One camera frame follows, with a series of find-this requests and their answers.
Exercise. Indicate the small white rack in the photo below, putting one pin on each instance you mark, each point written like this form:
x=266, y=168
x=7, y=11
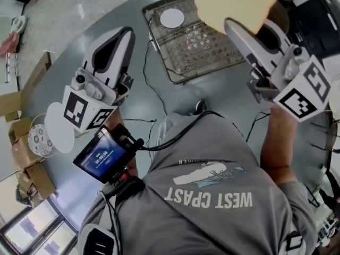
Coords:
x=9, y=68

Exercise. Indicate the white round device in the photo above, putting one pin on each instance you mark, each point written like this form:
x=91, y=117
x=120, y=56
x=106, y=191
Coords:
x=18, y=24

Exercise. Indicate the person's right forearm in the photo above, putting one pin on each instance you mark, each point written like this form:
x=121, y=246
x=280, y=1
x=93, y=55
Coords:
x=279, y=147

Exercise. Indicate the person's grey printed T-shirt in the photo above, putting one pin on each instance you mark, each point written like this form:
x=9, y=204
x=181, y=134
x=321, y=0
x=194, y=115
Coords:
x=202, y=222

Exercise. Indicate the white round disc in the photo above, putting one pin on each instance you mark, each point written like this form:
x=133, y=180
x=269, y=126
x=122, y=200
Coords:
x=172, y=18

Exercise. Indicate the person's left forearm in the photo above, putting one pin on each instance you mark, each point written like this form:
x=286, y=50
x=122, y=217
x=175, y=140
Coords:
x=114, y=118

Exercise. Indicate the open cardboard box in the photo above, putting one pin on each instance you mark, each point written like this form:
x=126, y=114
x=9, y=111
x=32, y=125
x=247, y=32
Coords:
x=40, y=179

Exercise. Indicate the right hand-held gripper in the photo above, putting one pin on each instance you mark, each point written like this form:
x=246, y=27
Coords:
x=300, y=102

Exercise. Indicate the flat cardboard sheet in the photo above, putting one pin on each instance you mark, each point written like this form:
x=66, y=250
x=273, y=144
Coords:
x=9, y=105

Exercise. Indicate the floral patterned plate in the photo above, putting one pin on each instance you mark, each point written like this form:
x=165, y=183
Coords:
x=40, y=141

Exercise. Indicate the plain white round plate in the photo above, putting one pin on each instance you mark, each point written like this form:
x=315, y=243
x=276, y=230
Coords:
x=57, y=137

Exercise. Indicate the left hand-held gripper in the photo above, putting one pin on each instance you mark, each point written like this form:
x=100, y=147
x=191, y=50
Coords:
x=75, y=108

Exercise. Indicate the person's right shoe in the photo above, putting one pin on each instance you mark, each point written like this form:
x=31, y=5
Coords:
x=201, y=105

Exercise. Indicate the black framed glass door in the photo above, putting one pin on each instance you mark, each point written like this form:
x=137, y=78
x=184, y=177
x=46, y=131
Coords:
x=32, y=227

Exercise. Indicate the black and white appliance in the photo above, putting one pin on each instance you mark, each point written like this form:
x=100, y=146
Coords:
x=313, y=23

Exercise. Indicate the pink bag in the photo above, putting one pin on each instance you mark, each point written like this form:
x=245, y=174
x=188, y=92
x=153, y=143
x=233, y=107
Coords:
x=8, y=42

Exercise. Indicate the white power strip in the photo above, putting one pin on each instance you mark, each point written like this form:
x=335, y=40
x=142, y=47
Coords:
x=154, y=44

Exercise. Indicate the pale bread slice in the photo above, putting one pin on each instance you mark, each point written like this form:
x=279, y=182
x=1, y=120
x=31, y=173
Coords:
x=233, y=1

